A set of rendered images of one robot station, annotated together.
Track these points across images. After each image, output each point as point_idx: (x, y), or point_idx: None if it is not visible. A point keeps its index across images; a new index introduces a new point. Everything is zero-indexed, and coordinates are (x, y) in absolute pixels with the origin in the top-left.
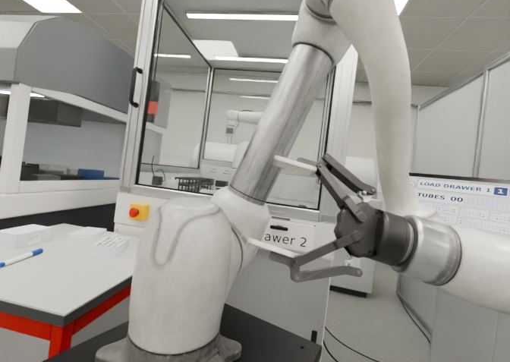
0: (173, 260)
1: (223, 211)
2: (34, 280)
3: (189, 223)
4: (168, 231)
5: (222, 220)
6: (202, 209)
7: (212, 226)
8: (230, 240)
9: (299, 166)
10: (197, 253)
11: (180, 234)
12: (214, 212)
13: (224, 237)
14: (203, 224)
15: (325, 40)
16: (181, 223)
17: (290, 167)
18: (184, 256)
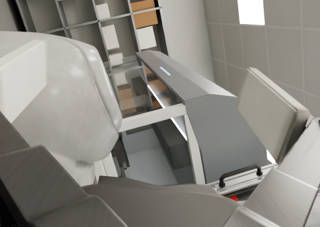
0: (7, 31)
1: (106, 124)
2: None
3: (70, 43)
4: (55, 35)
5: (86, 102)
6: (99, 64)
7: (70, 72)
8: (47, 128)
9: (271, 91)
10: (17, 48)
11: (50, 35)
12: (99, 86)
13: (53, 100)
14: (72, 56)
15: None
16: (69, 40)
17: (255, 105)
18: (14, 37)
